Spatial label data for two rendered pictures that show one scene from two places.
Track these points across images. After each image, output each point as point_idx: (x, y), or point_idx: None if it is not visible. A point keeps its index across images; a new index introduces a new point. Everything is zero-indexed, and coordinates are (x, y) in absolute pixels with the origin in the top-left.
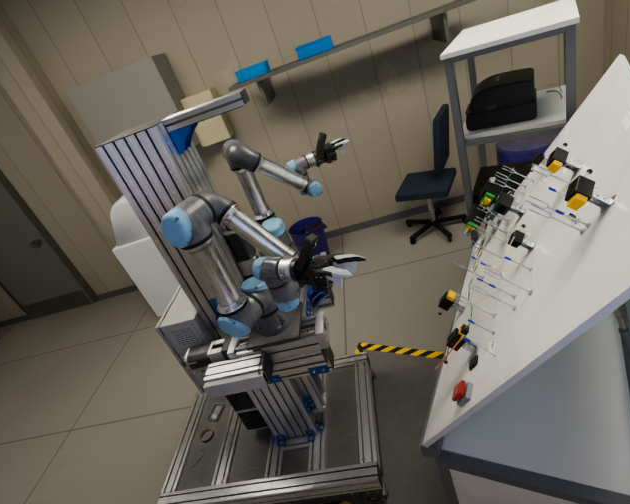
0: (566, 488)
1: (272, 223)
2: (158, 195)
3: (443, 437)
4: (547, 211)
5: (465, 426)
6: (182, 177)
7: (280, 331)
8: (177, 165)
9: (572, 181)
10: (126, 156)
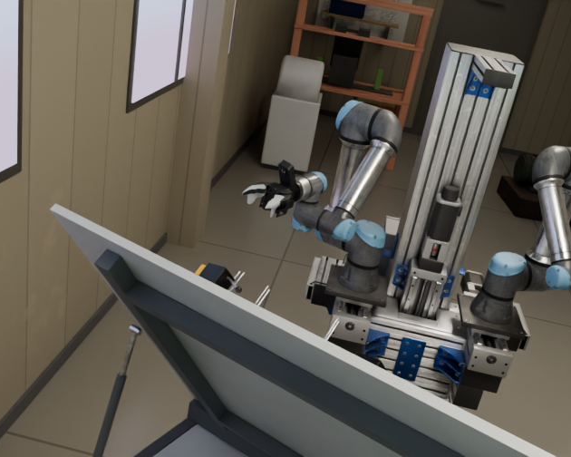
0: None
1: (508, 258)
2: (431, 111)
3: (205, 427)
4: (232, 287)
5: (208, 450)
6: (439, 109)
7: (340, 281)
8: (445, 96)
9: (231, 275)
10: (443, 63)
